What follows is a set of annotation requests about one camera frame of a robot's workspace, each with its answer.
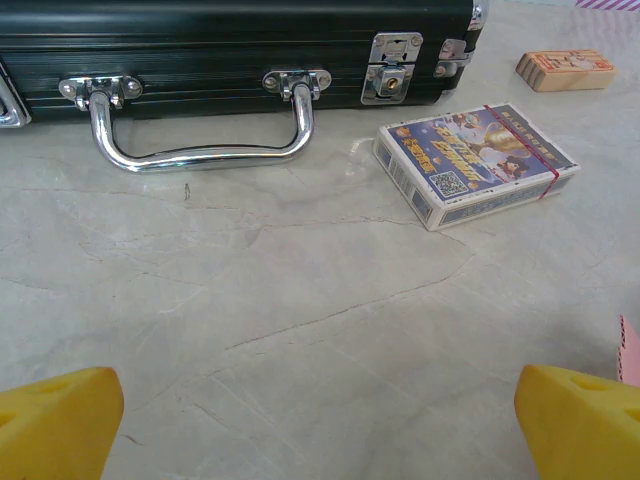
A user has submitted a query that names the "red rubber band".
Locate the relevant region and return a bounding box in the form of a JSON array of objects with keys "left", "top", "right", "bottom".
[{"left": 482, "top": 103, "right": 562, "bottom": 200}]

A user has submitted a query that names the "wooden block orange print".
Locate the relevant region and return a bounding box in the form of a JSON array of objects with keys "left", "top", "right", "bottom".
[{"left": 515, "top": 48, "right": 617, "bottom": 94}]

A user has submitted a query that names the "black aluminium carry case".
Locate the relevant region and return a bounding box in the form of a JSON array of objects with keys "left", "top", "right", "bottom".
[{"left": 0, "top": 0, "right": 490, "bottom": 174}]

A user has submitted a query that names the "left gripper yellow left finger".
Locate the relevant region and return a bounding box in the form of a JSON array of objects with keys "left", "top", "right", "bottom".
[{"left": 0, "top": 366, "right": 125, "bottom": 480}]

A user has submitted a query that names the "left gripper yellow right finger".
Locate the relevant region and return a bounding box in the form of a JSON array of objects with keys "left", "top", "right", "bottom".
[{"left": 514, "top": 363, "right": 640, "bottom": 480}]

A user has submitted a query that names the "blue playing card box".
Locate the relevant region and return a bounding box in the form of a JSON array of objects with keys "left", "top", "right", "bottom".
[{"left": 373, "top": 102, "right": 582, "bottom": 232}]

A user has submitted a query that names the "pink paper box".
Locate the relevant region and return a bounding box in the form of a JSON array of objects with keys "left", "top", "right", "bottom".
[{"left": 616, "top": 313, "right": 640, "bottom": 389}]

